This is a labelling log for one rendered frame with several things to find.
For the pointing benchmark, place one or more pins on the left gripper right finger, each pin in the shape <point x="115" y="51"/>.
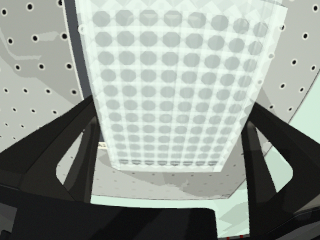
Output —
<point x="301" y="193"/>

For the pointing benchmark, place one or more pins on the white well plate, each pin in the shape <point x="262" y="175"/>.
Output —
<point x="154" y="124"/>

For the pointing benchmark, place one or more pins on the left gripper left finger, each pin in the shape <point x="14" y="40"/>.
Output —
<point x="30" y="164"/>

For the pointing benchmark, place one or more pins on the dark grey plate nest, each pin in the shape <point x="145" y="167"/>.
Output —
<point x="72" y="28"/>

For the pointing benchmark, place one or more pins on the grey rectangular base plate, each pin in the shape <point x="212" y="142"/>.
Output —
<point x="38" y="84"/>

